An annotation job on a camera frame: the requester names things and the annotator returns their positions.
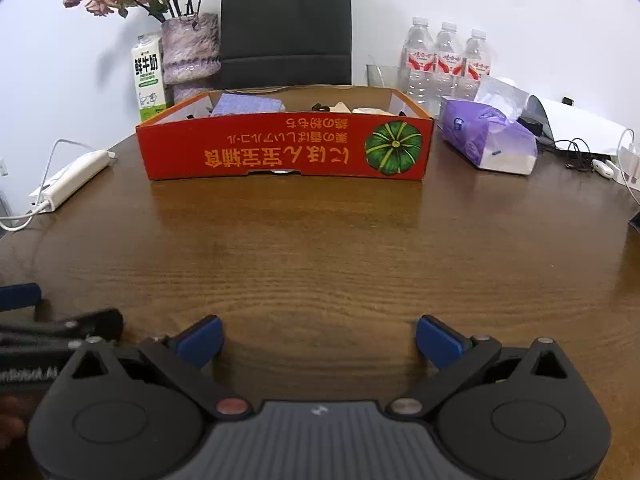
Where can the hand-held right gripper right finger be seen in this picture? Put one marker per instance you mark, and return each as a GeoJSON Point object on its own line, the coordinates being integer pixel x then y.
{"type": "Point", "coordinates": [440, 342]}

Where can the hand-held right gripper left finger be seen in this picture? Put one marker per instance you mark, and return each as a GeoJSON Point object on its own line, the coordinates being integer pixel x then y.
{"type": "Point", "coordinates": [200, 340]}

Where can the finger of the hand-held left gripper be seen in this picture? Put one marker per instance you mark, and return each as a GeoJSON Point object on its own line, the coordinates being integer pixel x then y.
{"type": "Point", "coordinates": [95, 324]}
{"type": "Point", "coordinates": [20, 296]}

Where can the red cardboard box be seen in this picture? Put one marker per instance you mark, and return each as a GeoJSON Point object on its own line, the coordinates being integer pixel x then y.
{"type": "Point", "coordinates": [300, 145]}

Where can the purple cloth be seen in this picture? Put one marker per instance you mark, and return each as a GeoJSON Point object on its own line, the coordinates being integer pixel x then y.
{"type": "Point", "coordinates": [245, 104]}

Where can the yellow white plush toy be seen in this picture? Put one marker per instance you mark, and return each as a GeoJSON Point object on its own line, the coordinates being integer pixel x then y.
{"type": "Point", "coordinates": [370, 109]}

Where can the small beige paper box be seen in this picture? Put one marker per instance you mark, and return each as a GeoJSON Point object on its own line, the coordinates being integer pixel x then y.
{"type": "Point", "coordinates": [342, 107]}

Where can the wooden desktop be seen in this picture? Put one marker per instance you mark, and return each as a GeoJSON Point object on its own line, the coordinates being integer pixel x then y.
{"type": "Point", "coordinates": [320, 240]}

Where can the white desktop device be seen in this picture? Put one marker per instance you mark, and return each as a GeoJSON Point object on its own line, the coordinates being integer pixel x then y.
{"type": "Point", "coordinates": [575, 120]}

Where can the person's left hand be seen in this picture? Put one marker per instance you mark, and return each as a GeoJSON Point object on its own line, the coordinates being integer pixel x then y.
{"type": "Point", "coordinates": [10, 420]}

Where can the white power bank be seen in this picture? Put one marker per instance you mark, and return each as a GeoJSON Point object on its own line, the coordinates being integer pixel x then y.
{"type": "Point", "coordinates": [75, 175]}

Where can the purple tissue pack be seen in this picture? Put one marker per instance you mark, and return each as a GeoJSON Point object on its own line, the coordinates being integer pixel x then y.
{"type": "Point", "coordinates": [475, 135]}

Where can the small white earbud case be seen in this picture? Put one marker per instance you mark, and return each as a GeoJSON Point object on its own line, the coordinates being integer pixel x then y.
{"type": "Point", "coordinates": [604, 169]}

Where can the green white milk carton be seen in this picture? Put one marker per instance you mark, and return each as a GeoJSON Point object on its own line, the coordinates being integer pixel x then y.
{"type": "Point", "coordinates": [147, 75]}

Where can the white plug charger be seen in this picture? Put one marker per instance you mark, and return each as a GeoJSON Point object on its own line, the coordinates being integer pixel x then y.
{"type": "Point", "coordinates": [631, 165]}

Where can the clear plastic container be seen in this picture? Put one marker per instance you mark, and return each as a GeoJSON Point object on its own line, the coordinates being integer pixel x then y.
{"type": "Point", "coordinates": [382, 77]}

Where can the clear water bottle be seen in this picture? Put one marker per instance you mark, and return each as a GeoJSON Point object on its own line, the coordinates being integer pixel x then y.
{"type": "Point", "coordinates": [448, 65]}
{"type": "Point", "coordinates": [477, 60]}
{"type": "Point", "coordinates": [417, 60]}

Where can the purple textured vase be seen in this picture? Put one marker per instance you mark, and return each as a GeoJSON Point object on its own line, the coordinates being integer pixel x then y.
{"type": "Point", "coordinates": [190, 50]}

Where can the black chair back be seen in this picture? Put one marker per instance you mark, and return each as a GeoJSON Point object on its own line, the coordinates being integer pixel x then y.
{"type": "Point", "coordinates": [285, 20]}

